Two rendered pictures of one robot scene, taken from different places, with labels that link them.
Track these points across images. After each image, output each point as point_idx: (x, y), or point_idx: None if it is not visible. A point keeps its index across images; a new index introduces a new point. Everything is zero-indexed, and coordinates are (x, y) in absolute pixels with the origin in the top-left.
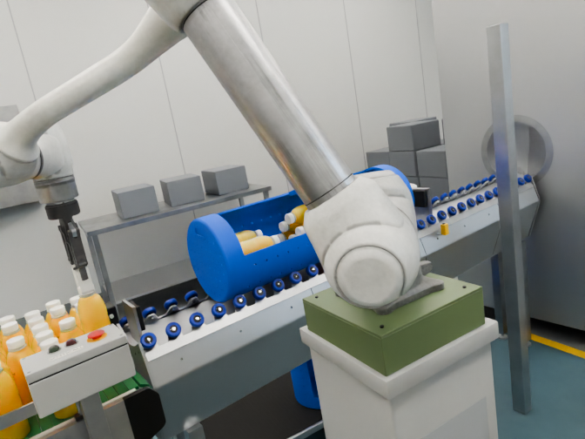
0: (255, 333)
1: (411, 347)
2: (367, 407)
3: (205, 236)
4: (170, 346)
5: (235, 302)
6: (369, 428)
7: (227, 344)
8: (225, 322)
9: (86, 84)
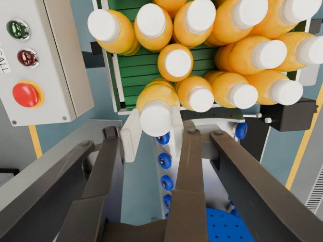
0: (160, 198)
1: None
2: (4, 200)
3: None
4: (159, 146)
5: (167, 217)
6: (18, 189)
7: (158, 178)
8: (164, 194)
9: None
